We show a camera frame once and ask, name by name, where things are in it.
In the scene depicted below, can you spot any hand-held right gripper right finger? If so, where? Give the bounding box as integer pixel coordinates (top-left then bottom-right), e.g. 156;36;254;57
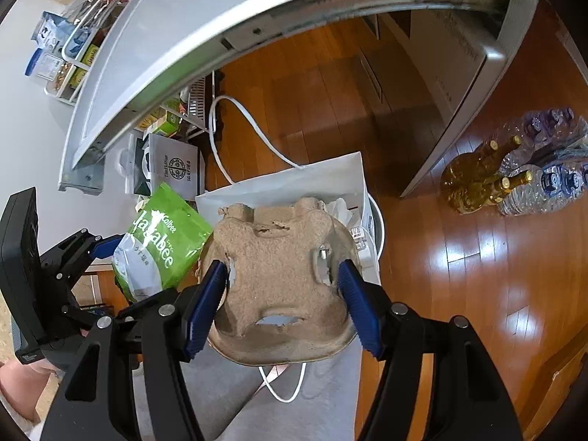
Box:
339;259;523;441

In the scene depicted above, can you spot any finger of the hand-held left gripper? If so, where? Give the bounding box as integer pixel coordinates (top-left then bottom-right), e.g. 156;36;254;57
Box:
60;287;184;331
40;229;125;286

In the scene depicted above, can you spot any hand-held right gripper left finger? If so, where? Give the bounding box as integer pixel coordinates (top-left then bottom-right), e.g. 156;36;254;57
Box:
40;259;229;441

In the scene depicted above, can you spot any green snack bag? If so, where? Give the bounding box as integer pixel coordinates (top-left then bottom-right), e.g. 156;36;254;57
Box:
111;183;214;304

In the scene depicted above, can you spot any brown cardboard cup carrier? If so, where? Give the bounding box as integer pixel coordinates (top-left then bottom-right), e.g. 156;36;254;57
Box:
200;197;361;368

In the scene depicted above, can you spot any white tissue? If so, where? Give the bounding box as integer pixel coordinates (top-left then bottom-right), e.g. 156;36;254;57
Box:
324;197;352;221

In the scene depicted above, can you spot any white paper bag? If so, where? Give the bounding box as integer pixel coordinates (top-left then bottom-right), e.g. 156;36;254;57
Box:
195;96;384;402

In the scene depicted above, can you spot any person's left hand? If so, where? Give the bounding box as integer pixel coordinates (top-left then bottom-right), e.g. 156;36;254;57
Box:
0;358;60;426

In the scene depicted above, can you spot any white bag with dark print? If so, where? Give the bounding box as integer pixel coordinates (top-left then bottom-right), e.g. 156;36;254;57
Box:
112;133;152;196

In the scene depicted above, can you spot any white box with round logo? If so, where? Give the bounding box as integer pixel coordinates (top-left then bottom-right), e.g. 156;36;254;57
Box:
147;132;205;200

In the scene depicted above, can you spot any person's grey trouser leg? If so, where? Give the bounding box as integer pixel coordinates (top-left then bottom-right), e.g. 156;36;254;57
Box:
131;331;363;441

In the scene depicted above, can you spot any amber glass bottle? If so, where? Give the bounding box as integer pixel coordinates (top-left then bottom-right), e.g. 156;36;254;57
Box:
441;138;524;194
452;170;534;214

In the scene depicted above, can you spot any stack of yellow-green boxes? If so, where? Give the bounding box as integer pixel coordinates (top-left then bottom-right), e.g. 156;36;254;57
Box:
69;43;184;134

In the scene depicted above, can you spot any pack of water bottles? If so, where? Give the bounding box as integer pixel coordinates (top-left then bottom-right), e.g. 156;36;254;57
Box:
498;108;588;216

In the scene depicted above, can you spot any white wire rack cart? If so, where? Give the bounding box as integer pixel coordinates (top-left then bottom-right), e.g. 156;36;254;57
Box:
43;0;216;139

